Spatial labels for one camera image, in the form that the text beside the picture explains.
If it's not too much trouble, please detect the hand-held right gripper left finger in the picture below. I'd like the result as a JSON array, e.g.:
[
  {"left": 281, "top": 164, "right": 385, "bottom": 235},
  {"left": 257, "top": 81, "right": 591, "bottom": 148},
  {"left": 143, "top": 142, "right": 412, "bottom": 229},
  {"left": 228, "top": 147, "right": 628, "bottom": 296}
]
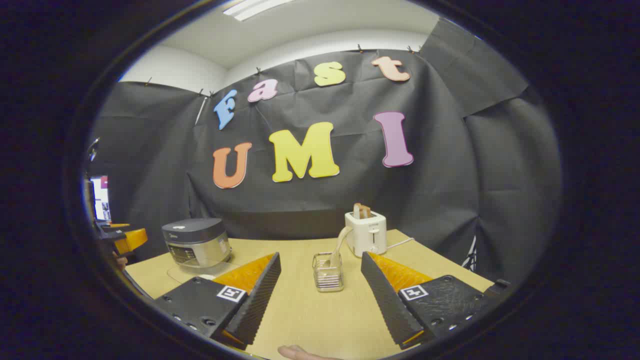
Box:
[{"left": 152, "top": 252, "right": 282, "bottom": 351}]

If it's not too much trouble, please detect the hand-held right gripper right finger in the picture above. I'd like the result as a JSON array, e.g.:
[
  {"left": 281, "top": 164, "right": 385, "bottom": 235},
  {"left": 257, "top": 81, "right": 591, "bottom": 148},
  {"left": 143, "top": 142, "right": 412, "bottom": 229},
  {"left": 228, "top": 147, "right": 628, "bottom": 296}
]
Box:
[{"left": 360, "top": 251, "right": 512, "bottom": 351}]

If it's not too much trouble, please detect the clear tray of rice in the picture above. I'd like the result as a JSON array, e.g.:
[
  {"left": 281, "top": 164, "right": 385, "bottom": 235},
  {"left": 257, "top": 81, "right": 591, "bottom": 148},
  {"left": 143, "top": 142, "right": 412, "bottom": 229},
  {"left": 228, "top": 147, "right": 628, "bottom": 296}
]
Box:
[{"left": 166, "top": 259, "right": 242, "bottom": 286}]

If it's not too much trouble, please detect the grey silver rice cooker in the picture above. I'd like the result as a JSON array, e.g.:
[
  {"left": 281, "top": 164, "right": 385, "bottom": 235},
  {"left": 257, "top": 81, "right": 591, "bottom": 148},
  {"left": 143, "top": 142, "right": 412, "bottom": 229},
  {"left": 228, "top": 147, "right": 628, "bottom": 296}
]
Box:
[{"left": 161, "top": 218, "right": 232, "bottom": 268}]

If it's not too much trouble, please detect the clear wire chopstick holder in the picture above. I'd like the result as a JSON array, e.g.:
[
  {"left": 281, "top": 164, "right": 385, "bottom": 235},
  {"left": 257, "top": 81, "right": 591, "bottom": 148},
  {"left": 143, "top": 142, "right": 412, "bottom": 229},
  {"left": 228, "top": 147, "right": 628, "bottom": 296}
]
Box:
[{"left": 312, "top": 251, "right": 345, "bottom": 293}]

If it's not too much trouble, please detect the wooden spoon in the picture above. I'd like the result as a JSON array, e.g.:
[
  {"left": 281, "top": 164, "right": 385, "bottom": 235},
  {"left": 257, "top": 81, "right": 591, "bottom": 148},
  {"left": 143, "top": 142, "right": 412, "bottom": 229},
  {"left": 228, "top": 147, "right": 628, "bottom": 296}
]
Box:
[{"left": 327, "top": 226, "right": 355, "bottom": 271}]

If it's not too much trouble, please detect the computer monitor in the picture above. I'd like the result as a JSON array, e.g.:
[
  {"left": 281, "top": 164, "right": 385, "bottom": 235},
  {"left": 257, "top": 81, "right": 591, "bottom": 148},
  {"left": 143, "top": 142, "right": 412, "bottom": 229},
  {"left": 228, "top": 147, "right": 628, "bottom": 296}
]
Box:
[{"left": 89, "top": 175, "right": 112, "bottom": 222}]

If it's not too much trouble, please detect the white toaster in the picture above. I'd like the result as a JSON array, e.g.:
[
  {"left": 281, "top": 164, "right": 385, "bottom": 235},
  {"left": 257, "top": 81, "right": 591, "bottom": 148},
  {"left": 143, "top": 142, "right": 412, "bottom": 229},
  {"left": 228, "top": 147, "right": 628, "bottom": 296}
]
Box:
[{"left": 344, "top": 210, "right": 388, "bottom": 258}]

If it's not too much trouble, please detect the black backdrop cloth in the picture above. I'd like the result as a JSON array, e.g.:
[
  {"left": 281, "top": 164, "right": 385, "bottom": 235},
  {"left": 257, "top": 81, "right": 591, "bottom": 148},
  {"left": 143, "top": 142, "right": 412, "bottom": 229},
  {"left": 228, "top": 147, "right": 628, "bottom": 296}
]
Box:
[{"left": 87, "top": 17, "right": 563, "bottom": 286}]

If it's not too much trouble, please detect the ceiling light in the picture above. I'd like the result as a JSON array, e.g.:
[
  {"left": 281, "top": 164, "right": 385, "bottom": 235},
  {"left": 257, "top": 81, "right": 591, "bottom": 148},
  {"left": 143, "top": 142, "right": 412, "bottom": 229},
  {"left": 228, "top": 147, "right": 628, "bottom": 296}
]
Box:
[{"left": 222, "top": 0, "right": 296, "bottom": 22}]

